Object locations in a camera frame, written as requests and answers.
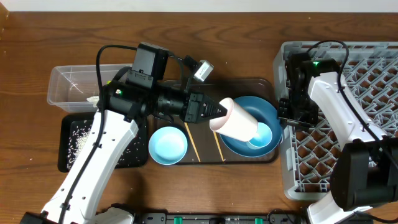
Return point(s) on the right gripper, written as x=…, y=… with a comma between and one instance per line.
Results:
x=283, y=111

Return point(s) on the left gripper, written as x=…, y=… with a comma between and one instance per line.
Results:
x=195, y=111

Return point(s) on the pink cup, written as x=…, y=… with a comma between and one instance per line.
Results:
x=237, y=124

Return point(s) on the light blue cup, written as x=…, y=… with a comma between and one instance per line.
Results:
x=262, y=137

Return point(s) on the light blue bowl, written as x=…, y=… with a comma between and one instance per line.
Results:
x=168, y=145

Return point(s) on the grey dishwasher rack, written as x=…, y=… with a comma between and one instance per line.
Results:
x=308, y=157

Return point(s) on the white napkin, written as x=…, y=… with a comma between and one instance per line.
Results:
x=93, y=99

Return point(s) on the pile of white rice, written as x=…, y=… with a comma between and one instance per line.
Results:
x=79, y=133

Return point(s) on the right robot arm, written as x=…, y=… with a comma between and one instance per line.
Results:
x=365, y=174

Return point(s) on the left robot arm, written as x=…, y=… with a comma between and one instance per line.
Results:
x=123, y=107

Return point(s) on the right wooden chopstick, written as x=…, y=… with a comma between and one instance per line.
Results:
x=218, y=146

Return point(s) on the wooden chopstick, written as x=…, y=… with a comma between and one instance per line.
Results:
x=192, y=141
x=218, y=146

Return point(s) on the left wooden chopstick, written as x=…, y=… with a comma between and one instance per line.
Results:
x=192, y=141

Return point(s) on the dark brown serving tray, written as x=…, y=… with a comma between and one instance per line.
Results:
x=202, y=134

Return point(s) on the dark blue plate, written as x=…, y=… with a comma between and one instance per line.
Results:
x=264, y=112

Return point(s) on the black plastic tray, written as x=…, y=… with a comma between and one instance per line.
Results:
x=135, y=155

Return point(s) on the clear plastic bin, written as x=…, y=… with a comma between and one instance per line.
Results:
x=71, y=85

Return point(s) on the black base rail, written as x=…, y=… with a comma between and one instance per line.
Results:
x=197, y=218

